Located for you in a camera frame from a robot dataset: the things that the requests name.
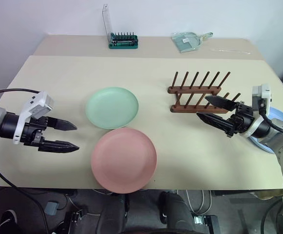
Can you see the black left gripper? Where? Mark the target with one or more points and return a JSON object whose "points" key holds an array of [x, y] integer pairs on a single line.
{"points": [[34, 134]]}

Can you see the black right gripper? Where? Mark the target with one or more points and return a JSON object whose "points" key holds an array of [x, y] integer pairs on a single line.
{"points": [[241, 119]]}

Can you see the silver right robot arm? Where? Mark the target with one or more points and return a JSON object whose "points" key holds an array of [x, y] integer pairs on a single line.
{"points": [[281, 143]]}

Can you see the wooden dish rack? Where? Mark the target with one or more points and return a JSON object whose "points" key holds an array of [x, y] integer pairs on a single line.
{"points": [[194, 97]]}

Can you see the green plate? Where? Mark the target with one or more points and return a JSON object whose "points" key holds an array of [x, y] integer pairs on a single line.
{"points": [[112, 107]]}

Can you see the blue plate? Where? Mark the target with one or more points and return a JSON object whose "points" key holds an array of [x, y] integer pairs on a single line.
{"points": [[277, 114]]}

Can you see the clear plastic strip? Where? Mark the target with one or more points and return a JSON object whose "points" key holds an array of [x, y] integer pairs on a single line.
{"points": [[230, 51]]}

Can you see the pink plate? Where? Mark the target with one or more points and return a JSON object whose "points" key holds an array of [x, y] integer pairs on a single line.
{"points": [[124, 160]]}

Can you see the grey power adapter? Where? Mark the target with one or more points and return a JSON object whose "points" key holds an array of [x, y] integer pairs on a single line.
{"points": [[50, 208]]}

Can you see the pale green dustpan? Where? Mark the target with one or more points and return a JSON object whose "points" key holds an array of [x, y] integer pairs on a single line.
{"points": [[188, 41]]}

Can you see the beige table mat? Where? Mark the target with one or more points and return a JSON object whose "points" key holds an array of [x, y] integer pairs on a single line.
{"points": [[141, 122]]}

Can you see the dark rounded left leg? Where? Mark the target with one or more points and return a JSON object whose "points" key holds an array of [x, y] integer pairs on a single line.
{"points": [[113, 214]]}

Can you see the dark rounded leg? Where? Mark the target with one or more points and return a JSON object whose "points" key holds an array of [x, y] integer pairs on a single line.
{"points": [[177, 212], [113, 214]]}

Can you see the dark rounded right leg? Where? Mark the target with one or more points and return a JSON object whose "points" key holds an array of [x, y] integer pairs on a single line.
{"points": [[177, 212]]}

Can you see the green screwdriver bit set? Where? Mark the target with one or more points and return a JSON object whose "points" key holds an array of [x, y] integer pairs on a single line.
{"points": [[123, 42]]}

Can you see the clear bit set lid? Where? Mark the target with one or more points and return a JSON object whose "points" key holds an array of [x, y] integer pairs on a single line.
{"points": [[106, 18]]}

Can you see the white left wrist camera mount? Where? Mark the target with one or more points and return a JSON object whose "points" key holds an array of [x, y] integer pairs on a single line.
{"points": [[35, 105]]}

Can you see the black metal bracket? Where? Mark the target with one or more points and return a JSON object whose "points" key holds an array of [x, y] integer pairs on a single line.
{"points": [[205, 223]]}

